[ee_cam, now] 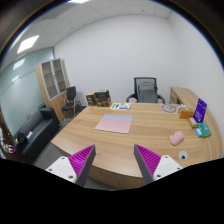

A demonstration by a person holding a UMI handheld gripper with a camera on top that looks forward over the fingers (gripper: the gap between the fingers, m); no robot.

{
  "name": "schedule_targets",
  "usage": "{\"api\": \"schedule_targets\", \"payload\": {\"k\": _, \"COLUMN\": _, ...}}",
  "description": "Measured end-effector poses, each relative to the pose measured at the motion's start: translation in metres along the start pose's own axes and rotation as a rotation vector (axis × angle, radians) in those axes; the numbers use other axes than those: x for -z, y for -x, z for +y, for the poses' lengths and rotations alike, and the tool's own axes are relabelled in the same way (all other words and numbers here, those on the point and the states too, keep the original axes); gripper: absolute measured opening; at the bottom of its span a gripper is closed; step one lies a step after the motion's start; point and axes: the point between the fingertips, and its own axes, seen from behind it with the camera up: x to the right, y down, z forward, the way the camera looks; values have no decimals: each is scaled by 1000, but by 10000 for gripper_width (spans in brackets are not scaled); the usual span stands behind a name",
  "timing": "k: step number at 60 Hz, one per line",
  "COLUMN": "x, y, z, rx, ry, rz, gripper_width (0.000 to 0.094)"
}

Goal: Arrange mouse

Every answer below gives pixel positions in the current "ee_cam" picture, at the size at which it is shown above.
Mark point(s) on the black visitor chair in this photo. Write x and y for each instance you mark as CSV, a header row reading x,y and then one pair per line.
x,y
71,102

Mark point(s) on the green packet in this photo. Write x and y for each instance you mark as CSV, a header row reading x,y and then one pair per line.
x,y
204,129

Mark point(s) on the brown cardboard box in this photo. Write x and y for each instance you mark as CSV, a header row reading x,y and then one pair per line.
x,y
184,113

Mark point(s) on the pink computer mouse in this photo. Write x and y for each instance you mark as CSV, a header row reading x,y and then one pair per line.
x,y
177,138

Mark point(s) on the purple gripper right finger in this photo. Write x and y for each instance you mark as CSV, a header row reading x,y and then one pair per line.
x,y
153,166

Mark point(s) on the pink blue mouse pad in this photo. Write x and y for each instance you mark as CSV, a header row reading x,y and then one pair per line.
x,y
115,123

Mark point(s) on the small white round object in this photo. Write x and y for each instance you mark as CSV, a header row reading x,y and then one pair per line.
x,y
183,155

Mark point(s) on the black leather sofa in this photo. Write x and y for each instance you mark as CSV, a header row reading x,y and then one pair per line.
x,y
35,134

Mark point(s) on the stacked boxes on side table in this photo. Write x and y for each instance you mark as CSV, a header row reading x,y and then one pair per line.
x,y
99,98

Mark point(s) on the wooden glass-door cabinet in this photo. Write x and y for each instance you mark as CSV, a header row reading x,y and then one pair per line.
x,y
53,85

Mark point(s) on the black mesh office chair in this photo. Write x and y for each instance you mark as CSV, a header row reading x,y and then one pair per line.
x,y
146,90

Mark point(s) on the blue small packet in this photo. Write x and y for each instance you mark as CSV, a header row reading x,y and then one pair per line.
x,y
198,132

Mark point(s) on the white green leaflet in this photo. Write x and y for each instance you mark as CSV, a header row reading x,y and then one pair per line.
x,y
120,106

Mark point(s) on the wooden side desk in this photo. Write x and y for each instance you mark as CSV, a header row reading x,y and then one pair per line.
x,y
183,96

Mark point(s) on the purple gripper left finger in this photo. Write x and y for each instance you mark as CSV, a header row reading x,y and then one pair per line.
x,y
76,167

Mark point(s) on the small tan box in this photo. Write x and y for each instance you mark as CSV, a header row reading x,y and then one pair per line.
x,y
192,122

